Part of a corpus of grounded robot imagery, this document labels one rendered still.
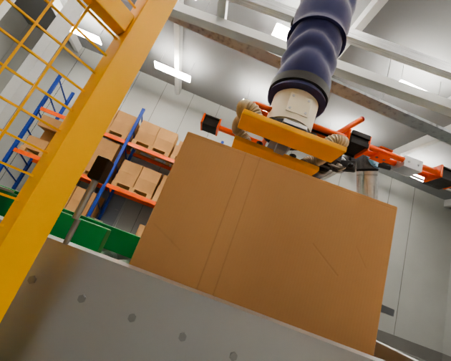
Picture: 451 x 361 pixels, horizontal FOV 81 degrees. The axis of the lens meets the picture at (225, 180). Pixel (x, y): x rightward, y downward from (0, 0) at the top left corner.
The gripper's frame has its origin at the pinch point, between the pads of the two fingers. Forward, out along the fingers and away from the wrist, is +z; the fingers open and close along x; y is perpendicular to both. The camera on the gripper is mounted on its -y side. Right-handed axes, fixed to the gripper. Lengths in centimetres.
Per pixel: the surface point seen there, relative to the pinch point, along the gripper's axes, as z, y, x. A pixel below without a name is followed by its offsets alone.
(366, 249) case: 25.8, 2.3, -40.8
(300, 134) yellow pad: 19.7, 25.4, -13.0
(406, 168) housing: 7.3, -17.7, -3.2
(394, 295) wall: -891, -696, 53
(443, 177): 9.2, -30.2, -2.3
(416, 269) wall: -897, -769, 174
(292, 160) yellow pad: 0.7, 20.9, -13.0
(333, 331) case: 26, 6, -62
